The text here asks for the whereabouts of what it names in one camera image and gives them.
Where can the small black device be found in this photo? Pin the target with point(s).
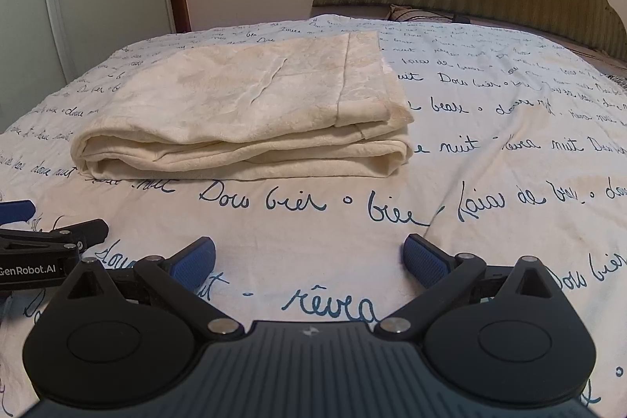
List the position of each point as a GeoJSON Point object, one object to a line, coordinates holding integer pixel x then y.
{"type": "Point", "coordinates": [460, 17]}

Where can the cream towel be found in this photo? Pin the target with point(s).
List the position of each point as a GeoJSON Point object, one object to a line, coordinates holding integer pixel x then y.
{"type": "Point", "coordinates": [235, 104]}

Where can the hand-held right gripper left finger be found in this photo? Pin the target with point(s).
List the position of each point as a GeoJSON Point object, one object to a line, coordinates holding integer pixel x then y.
{"type": "Point", "coordinates": [193, 264]}

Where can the zebra-striped cloth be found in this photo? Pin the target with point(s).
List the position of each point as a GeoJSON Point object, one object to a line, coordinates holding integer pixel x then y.
{"type": "Point", "coordinates": [618, 81]}

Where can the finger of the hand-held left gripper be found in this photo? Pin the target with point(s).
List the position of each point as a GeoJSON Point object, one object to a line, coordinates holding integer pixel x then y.
{"type": "Point", "coordinates": [14, 212]}
{"type": "Point", "coordinates": [73, 234]}

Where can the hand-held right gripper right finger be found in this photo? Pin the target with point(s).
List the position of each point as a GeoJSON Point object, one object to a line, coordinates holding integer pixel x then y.
{"type": "Point", "coordinates": [423, 261]}

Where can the white script-printed blanket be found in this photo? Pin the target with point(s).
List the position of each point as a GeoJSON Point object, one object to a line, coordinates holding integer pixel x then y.
{"type": "Point", "coordinates": [441, 183]}

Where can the white floral-printed wardrobe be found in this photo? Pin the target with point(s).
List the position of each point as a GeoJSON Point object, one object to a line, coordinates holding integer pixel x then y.
{"type": "Point", "coordinates": [88, 6]}

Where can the striped pillow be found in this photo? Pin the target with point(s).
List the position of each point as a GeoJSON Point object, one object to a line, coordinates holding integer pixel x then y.
{"type": "Point", "coordinates": [416, 12]}

